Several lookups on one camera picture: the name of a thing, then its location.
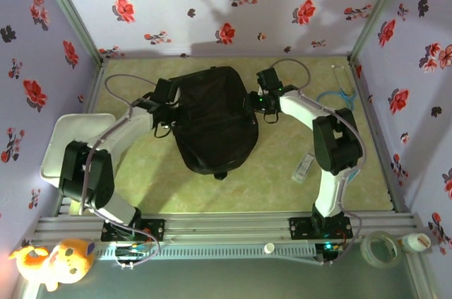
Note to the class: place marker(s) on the black student backpack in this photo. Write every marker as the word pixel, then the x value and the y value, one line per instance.
pixel 215 118

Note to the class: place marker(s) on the clear plastic pencil box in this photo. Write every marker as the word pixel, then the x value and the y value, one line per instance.
pixel 303 166

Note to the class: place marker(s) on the blue stethoscope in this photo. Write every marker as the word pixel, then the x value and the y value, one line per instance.
pixel 344 94

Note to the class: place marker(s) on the white zippered storage case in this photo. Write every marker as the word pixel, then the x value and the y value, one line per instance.
pixel 70 127

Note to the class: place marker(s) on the small white cap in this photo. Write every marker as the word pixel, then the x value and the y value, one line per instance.
pixel 269 248

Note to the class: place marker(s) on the clear tape roll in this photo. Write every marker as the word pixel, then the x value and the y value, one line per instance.
pixel 365 253

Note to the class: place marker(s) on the orange white plush toy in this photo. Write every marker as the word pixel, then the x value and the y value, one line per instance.
pixel 63 263

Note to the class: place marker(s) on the white pill bottle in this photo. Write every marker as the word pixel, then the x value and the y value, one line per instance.
pixel 416 242

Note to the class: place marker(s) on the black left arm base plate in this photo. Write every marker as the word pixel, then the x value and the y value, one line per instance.
pixel 155 228

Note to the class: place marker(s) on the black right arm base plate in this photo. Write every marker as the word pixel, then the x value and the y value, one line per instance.
pixel 300 228

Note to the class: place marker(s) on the aluminium table front rail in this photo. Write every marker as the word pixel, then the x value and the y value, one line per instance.
pixel 229 228

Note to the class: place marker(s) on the grey aluminium corner post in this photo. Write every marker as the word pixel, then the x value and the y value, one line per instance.
pixel 67 9
pixel 379 9

